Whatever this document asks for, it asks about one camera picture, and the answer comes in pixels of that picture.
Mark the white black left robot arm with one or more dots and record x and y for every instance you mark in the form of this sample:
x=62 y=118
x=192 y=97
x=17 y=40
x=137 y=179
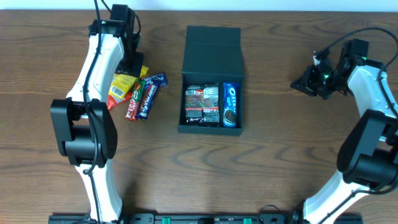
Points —
x=84 y=129

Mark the black open gift box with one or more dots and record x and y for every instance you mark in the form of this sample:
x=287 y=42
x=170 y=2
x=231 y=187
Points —
x=213 y=55

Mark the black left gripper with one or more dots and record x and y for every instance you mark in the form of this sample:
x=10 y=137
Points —
x=130 y=66

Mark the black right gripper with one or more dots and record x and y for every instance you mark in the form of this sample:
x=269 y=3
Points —
x=309 y=80

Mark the yellow snack packet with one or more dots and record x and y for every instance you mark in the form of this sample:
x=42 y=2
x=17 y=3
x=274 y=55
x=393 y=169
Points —
x=122 y=83

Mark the blue Dairy Milk bar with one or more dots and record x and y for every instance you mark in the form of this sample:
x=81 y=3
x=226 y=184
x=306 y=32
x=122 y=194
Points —
x=151 y=88

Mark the blue Oreo cookie pack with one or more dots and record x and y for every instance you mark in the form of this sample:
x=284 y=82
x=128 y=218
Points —
x=230 y=104

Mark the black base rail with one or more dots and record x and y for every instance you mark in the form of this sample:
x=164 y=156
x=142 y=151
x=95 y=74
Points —
x=149 y=218

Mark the red snack packet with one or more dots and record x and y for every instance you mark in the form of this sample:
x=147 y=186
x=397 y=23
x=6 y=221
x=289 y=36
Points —
x=114 y=101

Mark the red KitKat bar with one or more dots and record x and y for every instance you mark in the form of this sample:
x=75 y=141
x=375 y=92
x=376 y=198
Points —
x=137 y=91

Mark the black snack packet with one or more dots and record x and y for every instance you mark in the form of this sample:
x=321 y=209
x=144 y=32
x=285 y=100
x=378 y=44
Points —
x=202 y=105

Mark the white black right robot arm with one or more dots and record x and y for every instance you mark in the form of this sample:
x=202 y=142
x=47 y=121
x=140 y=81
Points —
x=367 y=160

